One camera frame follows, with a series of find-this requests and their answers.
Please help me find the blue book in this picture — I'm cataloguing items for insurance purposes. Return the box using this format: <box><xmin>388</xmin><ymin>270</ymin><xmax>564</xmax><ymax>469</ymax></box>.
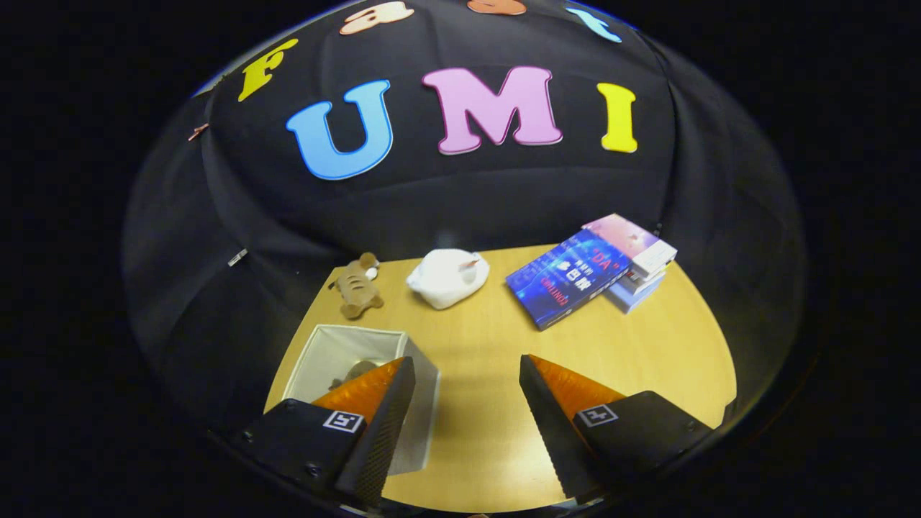
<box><xmin>505</xmin><ymin>229</ymin><xmax>632</xmax><ymax>331</ymax></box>

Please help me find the brown suede shoe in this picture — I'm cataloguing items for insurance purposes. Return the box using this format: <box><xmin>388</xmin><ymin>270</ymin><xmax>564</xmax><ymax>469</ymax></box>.
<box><xmin>330</xmin><ymin>360</ymin><xmax>382</xmax><ymax>391</ymax></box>

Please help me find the white plush toy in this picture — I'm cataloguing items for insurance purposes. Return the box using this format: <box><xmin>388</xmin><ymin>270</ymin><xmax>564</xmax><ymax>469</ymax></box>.
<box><xmin>407</xmin><ymin>248</ymin><xmax>491</xmax><ymax>310</ymax></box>

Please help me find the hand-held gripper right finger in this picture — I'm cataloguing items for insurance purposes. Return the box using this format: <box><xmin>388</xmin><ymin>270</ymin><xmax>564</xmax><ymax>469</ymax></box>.
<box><xmin>518</xmin><ymin>354</ymin><xmax>714</xmax><ymax>503</ymax></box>

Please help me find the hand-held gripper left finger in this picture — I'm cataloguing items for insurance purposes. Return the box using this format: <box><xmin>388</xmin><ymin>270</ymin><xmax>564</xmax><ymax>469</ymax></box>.
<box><xmin>229</xmin><ymin>356</ymin><xmax>417</xmax><ymax>507</ymax></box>

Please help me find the brown striped plush toy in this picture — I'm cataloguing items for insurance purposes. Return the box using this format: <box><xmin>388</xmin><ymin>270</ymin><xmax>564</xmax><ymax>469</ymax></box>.
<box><xmin>329</xmin><ymin>252</ymin><xmax>384</xmax><ymax>320</ymax></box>

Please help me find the stack of pink-topped books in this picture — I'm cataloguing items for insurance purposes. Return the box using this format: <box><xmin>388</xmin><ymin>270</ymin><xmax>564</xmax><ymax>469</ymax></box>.
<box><xmin>583</xmin><ymin>213</ymin><xmax>679</xmax><ymax>314</ymax></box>

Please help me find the grey fabric storage box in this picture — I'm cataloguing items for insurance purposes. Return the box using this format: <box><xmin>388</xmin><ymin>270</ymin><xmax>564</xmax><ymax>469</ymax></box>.
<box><xmin>281</xmin><ymin>324</ymin><xmax>440</xmax><ymax>476</ymax></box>

